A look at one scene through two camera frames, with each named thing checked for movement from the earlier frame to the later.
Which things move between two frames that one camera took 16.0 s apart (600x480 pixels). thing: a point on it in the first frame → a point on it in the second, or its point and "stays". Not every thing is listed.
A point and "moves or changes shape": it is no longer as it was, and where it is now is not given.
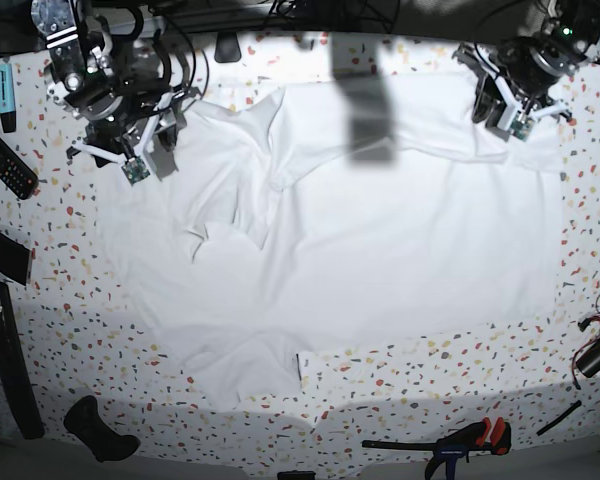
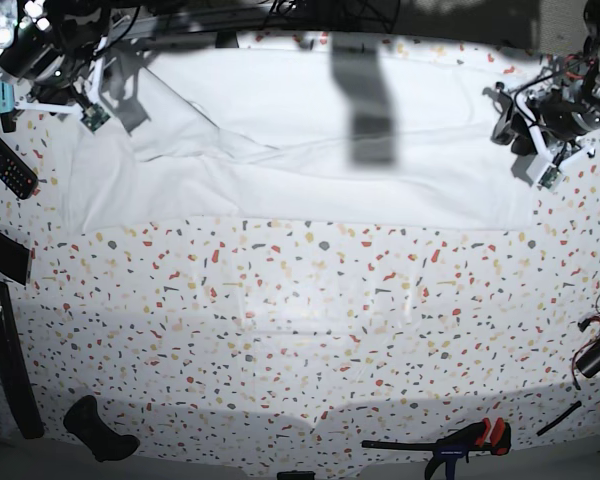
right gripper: x=495 y=106 → x=512 y=128
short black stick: x=560 y=418 stays
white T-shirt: x=343 y=213 moves or changes shape
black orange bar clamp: x=485 y=435 stays
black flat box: x=5 y=253 stays
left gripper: x=150 y=133 → x=56 y=84
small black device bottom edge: x=296 y=475 stays
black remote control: x=5 y=164 stays
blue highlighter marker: x=6 y=98 stays
